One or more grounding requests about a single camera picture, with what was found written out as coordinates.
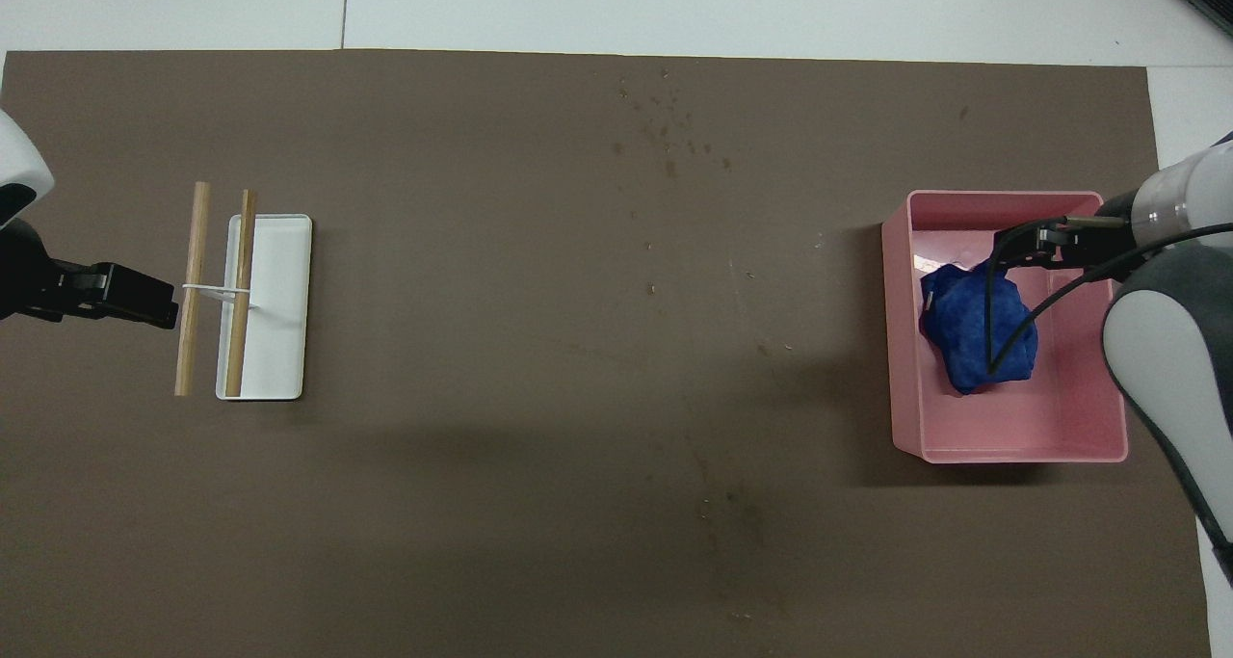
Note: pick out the white rack base tray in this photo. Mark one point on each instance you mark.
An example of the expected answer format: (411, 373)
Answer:
(279, 350)

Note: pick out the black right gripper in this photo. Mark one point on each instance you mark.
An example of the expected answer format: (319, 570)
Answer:
(1108, 244)

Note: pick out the pink plastic bin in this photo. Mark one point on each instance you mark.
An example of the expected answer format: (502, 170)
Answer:
(1060, 427)

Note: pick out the light wooden rod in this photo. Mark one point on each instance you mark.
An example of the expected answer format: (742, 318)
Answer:
(199, 215)

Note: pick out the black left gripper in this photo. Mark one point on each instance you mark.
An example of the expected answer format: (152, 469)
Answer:
(24, 273)

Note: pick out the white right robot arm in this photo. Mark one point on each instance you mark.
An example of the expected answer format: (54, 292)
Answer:
(1170, 350)

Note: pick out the brown table mat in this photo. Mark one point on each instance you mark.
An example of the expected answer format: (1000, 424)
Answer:
(482, 494)

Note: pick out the darker wooden rod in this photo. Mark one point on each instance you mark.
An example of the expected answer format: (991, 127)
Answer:
(246, 224)

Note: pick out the blue towel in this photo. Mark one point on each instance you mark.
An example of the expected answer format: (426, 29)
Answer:
(963, 330)

